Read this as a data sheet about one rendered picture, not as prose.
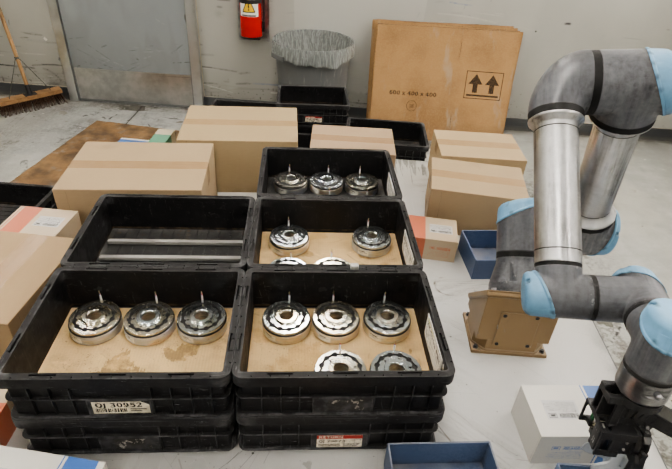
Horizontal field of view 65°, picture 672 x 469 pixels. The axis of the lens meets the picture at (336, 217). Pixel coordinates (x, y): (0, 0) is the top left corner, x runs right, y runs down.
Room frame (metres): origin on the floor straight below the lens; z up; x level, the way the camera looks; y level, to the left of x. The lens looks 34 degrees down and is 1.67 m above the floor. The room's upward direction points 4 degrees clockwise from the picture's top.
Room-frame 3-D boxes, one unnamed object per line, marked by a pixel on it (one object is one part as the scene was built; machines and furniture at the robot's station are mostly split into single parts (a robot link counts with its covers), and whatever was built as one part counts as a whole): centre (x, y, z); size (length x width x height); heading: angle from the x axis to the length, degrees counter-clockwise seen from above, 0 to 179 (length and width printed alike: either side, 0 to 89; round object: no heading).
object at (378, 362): (0.69, -0.14, 0.86); 0.10 x 0.10 x 0.01
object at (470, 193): (1.50, -0.45, 0.78); 0.30 x 0.22 x 0.16; 83
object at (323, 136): (1.73, -0.04, 0.78); 0.30 x 0.22 x 0.16; 91
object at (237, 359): (0.76, -0.02, 0.92); 0.40 x 0.30 x 0.02; 95
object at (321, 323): (0.83, -0.01, 0.86); 0.10 x 0.10 x 0.01
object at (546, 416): (0.68, -0.51, 0.74); 0.20 x 0.12 x 0.09; 94
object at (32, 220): (1.12, 0.79, 0.81); 0.16 x 0.12 x 0.07; 88
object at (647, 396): (0.54, -0.49, 1.05); 0.08 x 0.08 x 0.05
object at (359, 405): (0.76, -0.02, 0.87); 0.40 x 0.30 x 0.11; 95
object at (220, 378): (0.72, 0.38, 0.92); 0.40 x 0.30 x 0.02; 95
